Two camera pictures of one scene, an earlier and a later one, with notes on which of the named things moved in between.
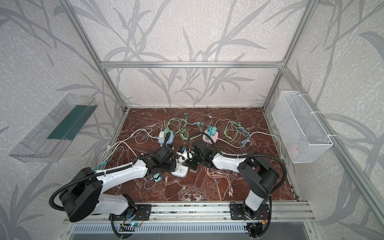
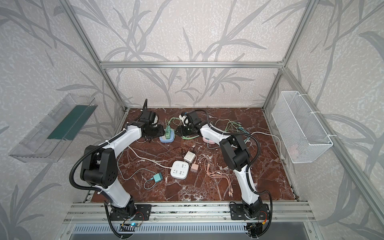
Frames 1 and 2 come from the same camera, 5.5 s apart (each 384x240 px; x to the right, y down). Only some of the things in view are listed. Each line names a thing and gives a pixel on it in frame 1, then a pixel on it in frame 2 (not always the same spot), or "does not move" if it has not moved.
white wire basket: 303,139 does not move
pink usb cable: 219,173 does not move
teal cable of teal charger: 148,188 does not move
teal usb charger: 159,178 does not move
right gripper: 198,153 to 187,130
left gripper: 169,154 to 159,131
